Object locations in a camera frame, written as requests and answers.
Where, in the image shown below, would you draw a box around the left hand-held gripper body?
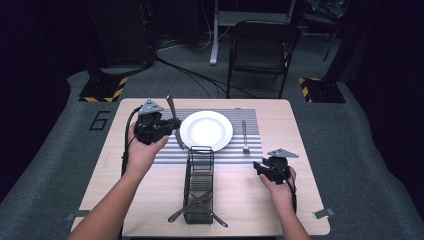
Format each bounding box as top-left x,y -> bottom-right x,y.
133,99 -> 168,145

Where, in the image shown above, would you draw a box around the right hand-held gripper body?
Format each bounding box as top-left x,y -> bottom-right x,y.
262,148 -> 300,185

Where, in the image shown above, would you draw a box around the black wire cutlery caddy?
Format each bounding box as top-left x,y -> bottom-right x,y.
182,145 -> 216,225

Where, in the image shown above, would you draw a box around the person's right hand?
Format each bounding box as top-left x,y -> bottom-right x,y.
259,166 -> 298,214

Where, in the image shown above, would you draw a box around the person's left hand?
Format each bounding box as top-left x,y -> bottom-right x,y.
126,122 -> 170,178

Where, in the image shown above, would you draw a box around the white round plate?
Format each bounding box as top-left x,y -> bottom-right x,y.
179,110 -> 234,153

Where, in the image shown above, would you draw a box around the brown white striped placemat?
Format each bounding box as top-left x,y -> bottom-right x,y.
152,108 -> 264,167

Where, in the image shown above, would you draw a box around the hazard striped stand base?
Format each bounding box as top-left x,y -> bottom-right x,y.
78,76 -> 129,103
298,77 -> 347,104

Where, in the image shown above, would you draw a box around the black equipment cabinet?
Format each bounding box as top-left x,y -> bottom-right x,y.
87,0 -> 158,69

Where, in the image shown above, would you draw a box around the black folding chair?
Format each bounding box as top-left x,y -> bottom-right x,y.
227,19 -> 302,100

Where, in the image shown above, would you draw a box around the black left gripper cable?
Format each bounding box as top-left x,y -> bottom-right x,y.
120,105 -> 143,178

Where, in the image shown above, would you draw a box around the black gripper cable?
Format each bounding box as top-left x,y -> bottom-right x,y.
120,105 -> 143,178
282,166 -> 299,214

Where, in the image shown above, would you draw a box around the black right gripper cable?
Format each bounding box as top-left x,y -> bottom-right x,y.
282,166 -> 299,214

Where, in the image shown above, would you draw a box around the black floor cables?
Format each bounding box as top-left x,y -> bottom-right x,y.
154,33 -> 259,100

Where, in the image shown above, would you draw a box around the grey table edge bracket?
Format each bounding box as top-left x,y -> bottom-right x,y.
312,207 -> 335,220
65,209 -> 90,222

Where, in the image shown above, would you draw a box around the white desk frame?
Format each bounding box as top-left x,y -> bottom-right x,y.
209,0 -> 298,66

